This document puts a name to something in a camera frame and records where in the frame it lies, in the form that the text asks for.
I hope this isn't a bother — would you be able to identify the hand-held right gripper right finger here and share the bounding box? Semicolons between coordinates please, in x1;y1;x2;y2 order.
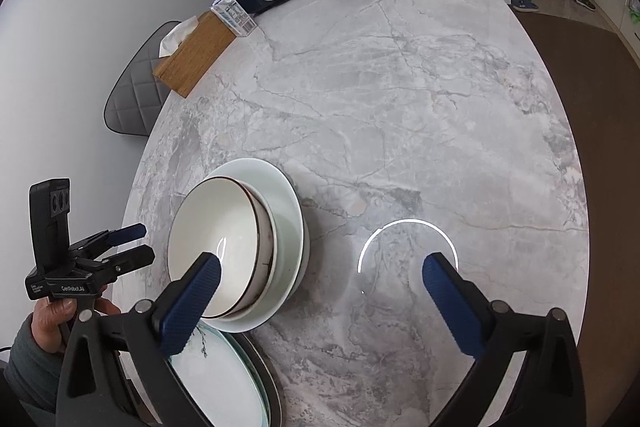
421;252;587;427

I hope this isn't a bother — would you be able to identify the person's left forearm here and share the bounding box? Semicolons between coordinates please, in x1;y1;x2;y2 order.
4;314;68;413

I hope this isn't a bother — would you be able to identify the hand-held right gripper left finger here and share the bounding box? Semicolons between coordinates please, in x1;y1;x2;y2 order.
55;252;223;427

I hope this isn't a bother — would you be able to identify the person's left hand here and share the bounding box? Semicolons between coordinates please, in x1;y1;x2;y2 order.
31;287;122;355

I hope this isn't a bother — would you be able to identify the brown floor rug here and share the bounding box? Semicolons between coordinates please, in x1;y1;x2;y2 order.
520;14;640;427

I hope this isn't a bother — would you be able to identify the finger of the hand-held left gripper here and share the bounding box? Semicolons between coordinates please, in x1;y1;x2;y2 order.
75;244;156;282
70;223;147;258

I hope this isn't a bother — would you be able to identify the teal floral plate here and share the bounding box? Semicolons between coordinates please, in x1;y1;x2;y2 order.
165;324;271;427
227;332;282;427

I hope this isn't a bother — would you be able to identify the large white bowl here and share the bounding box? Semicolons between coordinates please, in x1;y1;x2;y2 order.
200;157;312;334

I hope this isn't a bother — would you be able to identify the grey quilted chair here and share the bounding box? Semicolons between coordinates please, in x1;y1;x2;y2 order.
103;21;182;136

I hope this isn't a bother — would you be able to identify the wooden tissue box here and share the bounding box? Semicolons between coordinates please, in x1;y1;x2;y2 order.
152;12;240;98

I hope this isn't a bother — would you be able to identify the white and blue carton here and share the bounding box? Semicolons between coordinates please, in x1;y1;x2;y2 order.
210;0;258;36

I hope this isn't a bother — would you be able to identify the white tissue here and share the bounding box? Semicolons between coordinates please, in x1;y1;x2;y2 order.
159;18;200;58

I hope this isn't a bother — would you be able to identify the dark-rimmed white bowl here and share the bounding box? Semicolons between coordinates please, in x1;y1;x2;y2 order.
235;184;280;314
166;177;261;319

